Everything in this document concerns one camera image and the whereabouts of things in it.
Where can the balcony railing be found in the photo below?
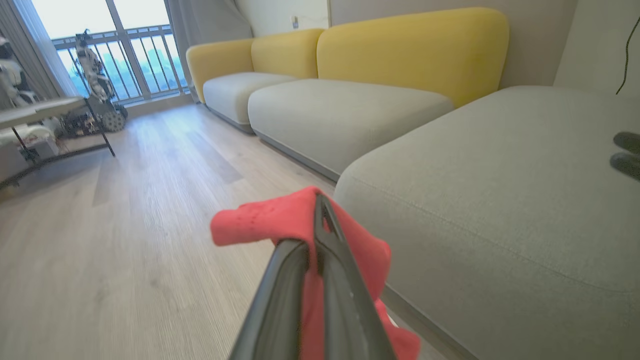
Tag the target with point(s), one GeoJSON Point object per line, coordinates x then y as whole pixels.
{"type": "Point", "coordinates": [130, 60]}

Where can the large grey sofa seat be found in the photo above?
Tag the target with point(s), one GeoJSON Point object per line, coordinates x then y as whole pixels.
{"type": "Point", "coordinates": [505, 210]}

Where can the small grey sofa seat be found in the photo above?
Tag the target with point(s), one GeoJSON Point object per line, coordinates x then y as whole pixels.
{"type": "Point", "coordinates": [237, 92]}

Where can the sheer white curtain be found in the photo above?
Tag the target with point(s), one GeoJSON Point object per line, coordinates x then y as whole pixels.
{"type": "Point", "coordinates": [35, 50]}

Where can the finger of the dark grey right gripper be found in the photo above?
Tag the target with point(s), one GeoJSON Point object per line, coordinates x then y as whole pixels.
{"type": "Point", "coordinates": [626, 165]}
{"type": "Point", "coordinates": [629, 142]}

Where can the yellow corner sofa backrest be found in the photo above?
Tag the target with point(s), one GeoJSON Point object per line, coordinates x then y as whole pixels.
{"type": "Point", "coordinates": [280, 52]}

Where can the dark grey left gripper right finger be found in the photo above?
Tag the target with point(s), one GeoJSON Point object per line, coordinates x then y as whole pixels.
{"type": "Point", "coordinates": [345, 300]}

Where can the grey curtain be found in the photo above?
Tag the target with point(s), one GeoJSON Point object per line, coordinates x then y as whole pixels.
{"type": "Point", "coordinates": [207, 22]}

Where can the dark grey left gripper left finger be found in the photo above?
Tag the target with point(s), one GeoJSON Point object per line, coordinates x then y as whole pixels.
{"type": "Point", "coordinates": [276, 305]}

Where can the grey folding table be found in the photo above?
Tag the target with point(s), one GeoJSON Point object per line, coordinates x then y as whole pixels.
{"type": "Point", "coordinates": [35, 111]}

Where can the red knit clothing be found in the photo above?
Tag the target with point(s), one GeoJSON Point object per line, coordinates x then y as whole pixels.
{"type": "Point", "coordinates": [272, 220]}

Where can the wall socket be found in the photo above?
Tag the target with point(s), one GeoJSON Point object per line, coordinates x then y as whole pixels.
{"type": "Point", "coordinates": [295, 22]}

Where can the medium grey sofa seat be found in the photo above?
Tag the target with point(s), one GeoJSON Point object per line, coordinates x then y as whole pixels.
{"type": "Point", "coordinates": [335, 117]}

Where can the wide yellow sofa backrest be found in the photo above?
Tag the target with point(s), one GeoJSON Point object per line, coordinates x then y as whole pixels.
{"type": "Point", "coordinates": [415, 50]}

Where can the white robot behind table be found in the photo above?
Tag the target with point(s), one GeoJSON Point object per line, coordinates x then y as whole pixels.
{"type": "Point", "coordinates": [12, 75]}

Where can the white box under table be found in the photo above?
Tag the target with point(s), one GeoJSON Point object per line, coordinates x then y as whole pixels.
{"type": "Point", "coordinates": [27, 142]}

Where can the wheeled robot by window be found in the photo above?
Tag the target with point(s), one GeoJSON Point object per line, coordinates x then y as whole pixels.
{"type": "Point", "coordinates": [97, 80]}

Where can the cream sofa backrest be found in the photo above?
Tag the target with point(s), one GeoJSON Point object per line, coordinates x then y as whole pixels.
{"type": "Point", "coordinates": [595, 45]}

